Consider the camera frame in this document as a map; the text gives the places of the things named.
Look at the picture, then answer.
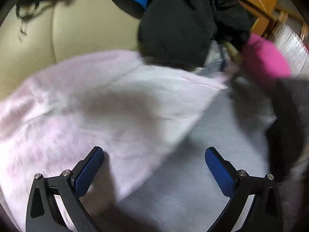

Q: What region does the dark purple jacket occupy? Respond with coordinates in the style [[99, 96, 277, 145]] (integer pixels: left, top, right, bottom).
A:
[[266, 78, 308, 231]]

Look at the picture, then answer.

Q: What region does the black clothes pile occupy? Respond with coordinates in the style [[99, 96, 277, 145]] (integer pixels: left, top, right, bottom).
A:
[[112, 0, 253, 68]]

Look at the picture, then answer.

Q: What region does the grey fleece blanket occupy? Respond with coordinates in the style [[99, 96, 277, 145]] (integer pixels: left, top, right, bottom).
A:
[[116, 39, 278, 232]]

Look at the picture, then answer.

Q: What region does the pale pink blanket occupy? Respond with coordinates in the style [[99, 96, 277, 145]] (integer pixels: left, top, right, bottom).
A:
[[1, 50, 225, 231]]

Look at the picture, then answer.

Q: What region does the magenta pillow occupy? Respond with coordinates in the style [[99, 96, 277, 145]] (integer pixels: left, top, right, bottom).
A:
[[241, 34, 292, 92]]

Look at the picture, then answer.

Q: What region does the silver insulation mat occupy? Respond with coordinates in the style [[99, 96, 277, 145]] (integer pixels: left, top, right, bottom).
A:
[[272, 24, 308, 78]]

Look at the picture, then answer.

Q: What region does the beige leather sofa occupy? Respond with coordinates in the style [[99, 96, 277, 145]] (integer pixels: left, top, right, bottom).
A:
[[1, 0, 141, 98]]

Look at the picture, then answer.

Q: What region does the wooden cabinet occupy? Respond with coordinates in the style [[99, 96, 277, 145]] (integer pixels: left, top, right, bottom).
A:
[[231, 0, 282, 39]]

